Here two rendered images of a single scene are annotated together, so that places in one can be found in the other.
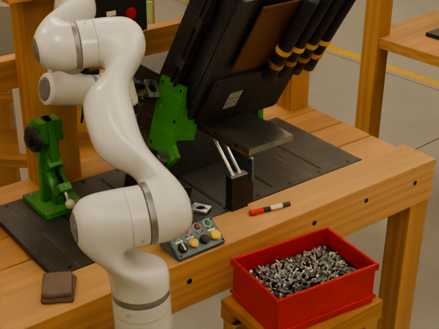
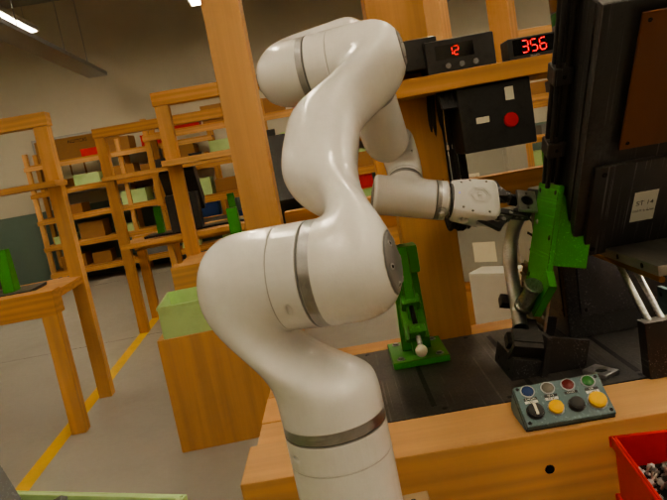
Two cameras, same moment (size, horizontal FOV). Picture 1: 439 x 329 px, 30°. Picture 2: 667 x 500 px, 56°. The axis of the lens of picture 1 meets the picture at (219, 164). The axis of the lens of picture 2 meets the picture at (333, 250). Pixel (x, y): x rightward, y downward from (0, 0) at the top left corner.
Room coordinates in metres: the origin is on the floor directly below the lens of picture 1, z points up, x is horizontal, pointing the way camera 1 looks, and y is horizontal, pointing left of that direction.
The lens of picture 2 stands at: (0.84, -0.30, 1.41)
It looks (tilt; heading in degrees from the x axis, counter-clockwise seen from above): 9 degrees down; 39
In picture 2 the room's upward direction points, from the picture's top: 10 degrees counter-clockwise
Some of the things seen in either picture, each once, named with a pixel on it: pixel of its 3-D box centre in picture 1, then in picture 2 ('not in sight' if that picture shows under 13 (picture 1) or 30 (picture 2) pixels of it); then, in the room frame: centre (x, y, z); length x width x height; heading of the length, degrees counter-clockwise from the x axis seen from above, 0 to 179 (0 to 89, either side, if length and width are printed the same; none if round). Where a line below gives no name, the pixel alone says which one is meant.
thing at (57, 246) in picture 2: not in sight; (134, 203); (7.16, 8.73, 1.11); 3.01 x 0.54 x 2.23; 132
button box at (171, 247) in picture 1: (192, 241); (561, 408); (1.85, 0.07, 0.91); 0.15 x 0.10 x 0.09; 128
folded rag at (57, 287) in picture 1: (58, 286); not in sight; (1.64, 0.39, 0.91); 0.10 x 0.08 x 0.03; 6
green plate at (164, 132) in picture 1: (176, 113); (559, 232); (2.11, 0.12, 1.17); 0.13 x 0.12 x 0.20; 128
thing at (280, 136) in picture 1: (227, 123); (646, 248); (2.17, -0.02, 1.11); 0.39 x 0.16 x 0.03; 38
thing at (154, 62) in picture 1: (188, 108); (609, 249); (2.38, 0.10, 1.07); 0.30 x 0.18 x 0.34; 128
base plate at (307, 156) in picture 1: (186, 185); (598, 347); (2.20, 0.10, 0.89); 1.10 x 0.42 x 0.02; 128
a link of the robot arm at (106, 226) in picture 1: (121, 245); (288, 327); (1.35, 0.19, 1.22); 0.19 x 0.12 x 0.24; 110
